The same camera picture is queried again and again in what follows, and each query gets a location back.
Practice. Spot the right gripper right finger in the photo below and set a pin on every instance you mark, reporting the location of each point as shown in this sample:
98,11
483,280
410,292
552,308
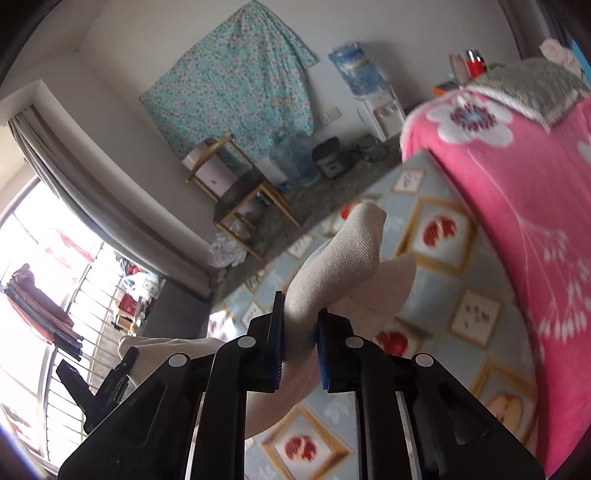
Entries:
334,355

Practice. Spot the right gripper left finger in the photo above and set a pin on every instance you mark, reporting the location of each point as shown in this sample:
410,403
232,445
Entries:
264,360

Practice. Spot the beige jacket with black stripes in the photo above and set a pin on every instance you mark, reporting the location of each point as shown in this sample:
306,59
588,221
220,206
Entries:
348,277

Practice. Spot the white plastic bag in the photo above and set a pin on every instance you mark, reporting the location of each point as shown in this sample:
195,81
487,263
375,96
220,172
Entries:
225,251

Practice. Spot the grey curtain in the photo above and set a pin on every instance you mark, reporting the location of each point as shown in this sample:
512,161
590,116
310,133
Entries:
98,209

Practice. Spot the fruit pattern bed sheet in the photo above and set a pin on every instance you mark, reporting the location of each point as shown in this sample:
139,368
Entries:
460,308

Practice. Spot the wooden chair black seat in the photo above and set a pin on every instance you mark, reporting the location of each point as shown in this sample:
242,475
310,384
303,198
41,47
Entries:
245,188

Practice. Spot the black rice cooker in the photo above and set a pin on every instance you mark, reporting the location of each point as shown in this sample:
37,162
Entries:
331,158

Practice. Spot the white water dispenser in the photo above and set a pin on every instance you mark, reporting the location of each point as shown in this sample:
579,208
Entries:
382,113

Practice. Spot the pink floral blanket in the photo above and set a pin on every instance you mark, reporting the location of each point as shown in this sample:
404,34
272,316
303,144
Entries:
530,189

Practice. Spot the blue water bottle on dispenser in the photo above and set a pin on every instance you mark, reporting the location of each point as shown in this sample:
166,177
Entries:
357,69

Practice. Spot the red bottle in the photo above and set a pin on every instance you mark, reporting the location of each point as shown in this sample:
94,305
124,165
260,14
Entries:
476,64

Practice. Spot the grey lace-trimmed blanket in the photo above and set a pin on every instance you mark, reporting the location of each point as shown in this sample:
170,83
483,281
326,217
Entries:
538,89

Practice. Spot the wall power socket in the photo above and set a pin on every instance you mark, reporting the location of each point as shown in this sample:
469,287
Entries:
329,116

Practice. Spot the teal floral wall cloth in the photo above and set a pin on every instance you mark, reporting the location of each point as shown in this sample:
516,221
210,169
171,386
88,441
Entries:
247,78

